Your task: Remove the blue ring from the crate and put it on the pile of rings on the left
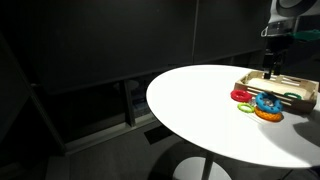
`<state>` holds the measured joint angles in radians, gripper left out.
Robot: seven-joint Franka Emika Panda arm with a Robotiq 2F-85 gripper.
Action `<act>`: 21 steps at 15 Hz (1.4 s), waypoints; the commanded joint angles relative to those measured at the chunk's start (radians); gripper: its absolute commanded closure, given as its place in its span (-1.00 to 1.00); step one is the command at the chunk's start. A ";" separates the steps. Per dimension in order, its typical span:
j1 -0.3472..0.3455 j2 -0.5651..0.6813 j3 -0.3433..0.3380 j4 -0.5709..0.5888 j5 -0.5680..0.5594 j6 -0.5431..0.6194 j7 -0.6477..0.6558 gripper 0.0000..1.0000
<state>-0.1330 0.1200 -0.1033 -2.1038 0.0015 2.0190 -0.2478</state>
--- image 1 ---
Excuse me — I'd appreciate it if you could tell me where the lime green knobbed ring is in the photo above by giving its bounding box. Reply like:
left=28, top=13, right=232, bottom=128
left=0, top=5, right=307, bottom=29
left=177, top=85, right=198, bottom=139
left=237, top=102, right=256, bottom=114

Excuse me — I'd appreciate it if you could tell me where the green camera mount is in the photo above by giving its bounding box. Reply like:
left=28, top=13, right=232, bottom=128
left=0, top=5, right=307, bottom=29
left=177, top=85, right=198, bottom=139
left=293, top=29, right=320, bottom=42

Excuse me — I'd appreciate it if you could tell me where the blue ring with dark dots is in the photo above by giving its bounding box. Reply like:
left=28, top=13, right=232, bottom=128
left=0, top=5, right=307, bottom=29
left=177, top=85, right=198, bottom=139
left=255, top=91, right=284, bottom=114

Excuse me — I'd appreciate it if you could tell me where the wooden slatted crate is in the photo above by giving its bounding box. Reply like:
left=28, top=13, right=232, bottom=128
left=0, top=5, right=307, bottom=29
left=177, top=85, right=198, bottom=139
left=234, top=69, right=320, bottom=114

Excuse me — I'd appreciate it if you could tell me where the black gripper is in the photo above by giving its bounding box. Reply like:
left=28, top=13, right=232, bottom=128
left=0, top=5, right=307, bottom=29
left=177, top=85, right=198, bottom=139
left=263, top=34, right=295, bottom=80

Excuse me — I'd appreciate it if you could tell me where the orange ribbed ring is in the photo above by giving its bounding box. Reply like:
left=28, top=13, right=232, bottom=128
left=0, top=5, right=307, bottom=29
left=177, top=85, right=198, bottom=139
left=254, top=105, right=284, bottom=123

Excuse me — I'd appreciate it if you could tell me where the round white table base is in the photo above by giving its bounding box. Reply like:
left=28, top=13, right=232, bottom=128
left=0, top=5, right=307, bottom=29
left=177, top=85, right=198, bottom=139
left=172, top=156, right=233, bottom=180

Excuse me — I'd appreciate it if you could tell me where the red ribbed ring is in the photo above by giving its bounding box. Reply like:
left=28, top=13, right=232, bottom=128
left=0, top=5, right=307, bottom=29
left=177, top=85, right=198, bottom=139
left=230, top=89, right=253, bottom=103

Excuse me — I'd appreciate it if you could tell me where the dark green knobbed ring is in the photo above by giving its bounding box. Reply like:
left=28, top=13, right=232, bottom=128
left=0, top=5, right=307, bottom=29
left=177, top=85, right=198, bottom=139
left=283, top=92, right=303, bottom=101

